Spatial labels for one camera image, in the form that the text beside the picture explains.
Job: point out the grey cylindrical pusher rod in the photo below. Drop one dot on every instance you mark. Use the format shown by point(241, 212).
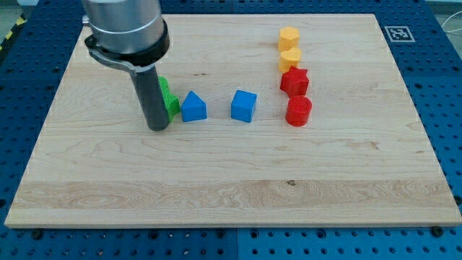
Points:
point(149, 93)

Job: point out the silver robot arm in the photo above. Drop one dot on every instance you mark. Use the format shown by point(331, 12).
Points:
point(101, 9)

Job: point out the red cylinder block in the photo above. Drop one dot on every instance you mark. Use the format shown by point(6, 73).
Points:
point(298, 110)

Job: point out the wooden board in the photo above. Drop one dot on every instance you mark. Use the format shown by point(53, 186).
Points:
point(363, 159)

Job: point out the white fiducial marker tag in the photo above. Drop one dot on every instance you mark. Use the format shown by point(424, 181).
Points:
point(399, 34)

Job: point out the blue house-shaped block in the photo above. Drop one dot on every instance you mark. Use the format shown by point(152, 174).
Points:
point(193, 108)

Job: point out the blue cube block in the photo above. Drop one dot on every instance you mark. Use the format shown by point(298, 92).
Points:
point(243, 106)

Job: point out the red star block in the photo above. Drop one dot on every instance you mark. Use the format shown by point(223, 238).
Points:
point(295, 82)

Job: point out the green star block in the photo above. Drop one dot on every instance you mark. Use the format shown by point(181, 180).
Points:
point(172, 104)

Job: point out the yellow hexagon block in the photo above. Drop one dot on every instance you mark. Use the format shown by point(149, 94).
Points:
point(288, 38)

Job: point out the yellow heart block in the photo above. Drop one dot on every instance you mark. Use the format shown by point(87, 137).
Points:
point(289, 58)

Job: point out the black clamp ring mount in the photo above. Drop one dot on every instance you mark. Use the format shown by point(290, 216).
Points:
point(124, 43)

